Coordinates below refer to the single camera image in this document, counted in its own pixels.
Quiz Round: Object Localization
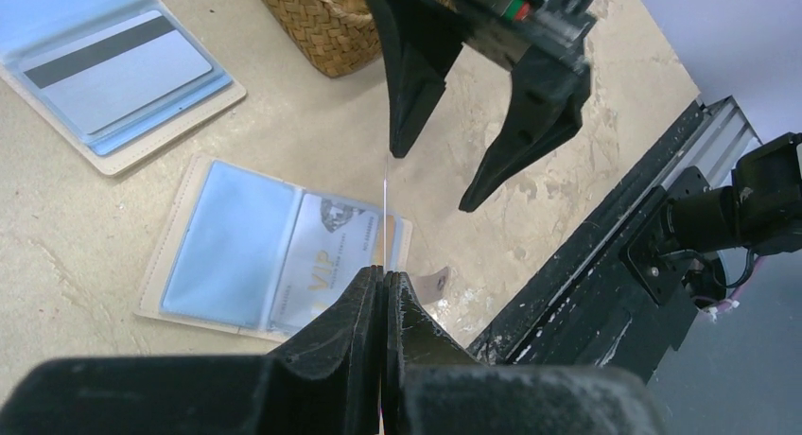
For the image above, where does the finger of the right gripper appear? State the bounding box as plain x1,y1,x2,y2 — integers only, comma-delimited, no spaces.
459,46,591,213
365,0,466,159

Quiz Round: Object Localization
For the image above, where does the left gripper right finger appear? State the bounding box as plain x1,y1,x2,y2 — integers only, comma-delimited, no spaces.
382,271,479,434

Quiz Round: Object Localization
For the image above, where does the woven wicker tray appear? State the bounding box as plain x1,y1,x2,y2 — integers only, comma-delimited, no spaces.
246,0,452,79

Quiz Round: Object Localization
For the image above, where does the aluminium frame rail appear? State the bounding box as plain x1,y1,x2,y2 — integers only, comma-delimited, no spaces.
564,96,762,283

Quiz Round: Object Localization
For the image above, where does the silver striped card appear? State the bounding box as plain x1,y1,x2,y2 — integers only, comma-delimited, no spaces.
19,9,213,137

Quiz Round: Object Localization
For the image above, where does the black front rail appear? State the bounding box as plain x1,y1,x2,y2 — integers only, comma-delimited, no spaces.
467,101,704,380

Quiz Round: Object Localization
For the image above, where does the open beige card holder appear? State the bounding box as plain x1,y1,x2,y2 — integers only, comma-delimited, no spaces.
1,0,246,176

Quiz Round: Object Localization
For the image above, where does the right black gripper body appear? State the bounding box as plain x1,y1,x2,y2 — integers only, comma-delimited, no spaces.
450,0,597,72

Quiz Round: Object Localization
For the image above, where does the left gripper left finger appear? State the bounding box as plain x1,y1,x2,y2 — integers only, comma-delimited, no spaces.
269,266,383,434

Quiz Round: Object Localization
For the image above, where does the beige snap card holder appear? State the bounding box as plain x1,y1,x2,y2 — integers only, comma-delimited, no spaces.
136,154,413,342

